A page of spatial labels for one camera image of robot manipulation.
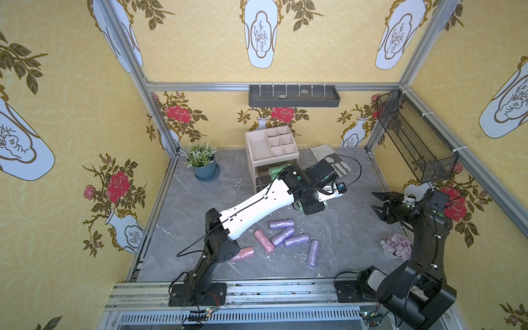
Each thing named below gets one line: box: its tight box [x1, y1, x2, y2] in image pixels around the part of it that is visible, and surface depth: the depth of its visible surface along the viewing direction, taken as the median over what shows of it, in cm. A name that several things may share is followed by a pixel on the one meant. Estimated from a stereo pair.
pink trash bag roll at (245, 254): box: [231, 246, 256, 264], surface depth 82 cm
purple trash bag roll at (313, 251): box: [307, 239, 320, 267], surface depth 83 cm
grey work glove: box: [310, 144, 352, 178], surface depth 120 cm
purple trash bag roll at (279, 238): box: [271, 225, 295, 248], surface depth 88 cm
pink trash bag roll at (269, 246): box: [253, 228, 276, 253], surface depth 86 cm
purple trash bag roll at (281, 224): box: [268, 218, 295, 230], surface depth 90 cm
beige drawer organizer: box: [244, 125, 300, 194], surface depth 90 cm
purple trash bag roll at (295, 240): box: [283, 235, 311, 249], surface depth 86 cm
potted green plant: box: [180, 140, 218, 179], surface depth 97 cm
